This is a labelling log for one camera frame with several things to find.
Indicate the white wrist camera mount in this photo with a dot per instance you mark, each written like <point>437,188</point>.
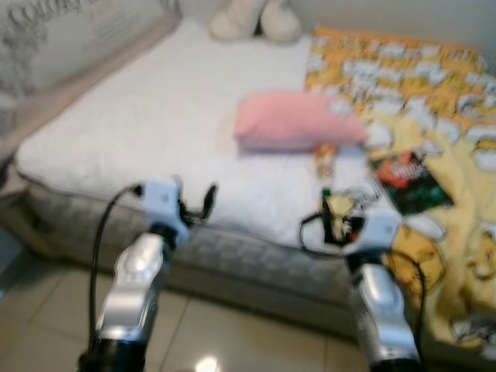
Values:
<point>380,229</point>
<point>163,200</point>

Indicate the orange juice plastic bottle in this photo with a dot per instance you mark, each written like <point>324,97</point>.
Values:
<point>325,163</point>

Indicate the pink pillow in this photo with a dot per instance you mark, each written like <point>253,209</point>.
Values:
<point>294,120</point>

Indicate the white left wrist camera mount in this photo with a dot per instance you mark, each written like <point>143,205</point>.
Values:
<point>163,200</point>

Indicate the cream plush toy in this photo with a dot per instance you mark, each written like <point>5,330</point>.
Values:
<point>256,22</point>

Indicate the yellow cartoon egg blanket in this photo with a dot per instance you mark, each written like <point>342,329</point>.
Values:
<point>411,85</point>

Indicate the beige padded headboard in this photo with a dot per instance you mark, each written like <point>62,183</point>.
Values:
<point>70,101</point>

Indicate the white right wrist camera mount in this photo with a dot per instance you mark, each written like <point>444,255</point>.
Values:
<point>380,229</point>

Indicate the dark red-print book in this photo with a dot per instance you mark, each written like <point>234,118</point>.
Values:
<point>409,184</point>

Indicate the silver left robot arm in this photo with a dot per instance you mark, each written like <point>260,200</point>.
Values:
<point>136,287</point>

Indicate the white quilted mattress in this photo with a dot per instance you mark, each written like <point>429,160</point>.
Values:
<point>155,132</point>

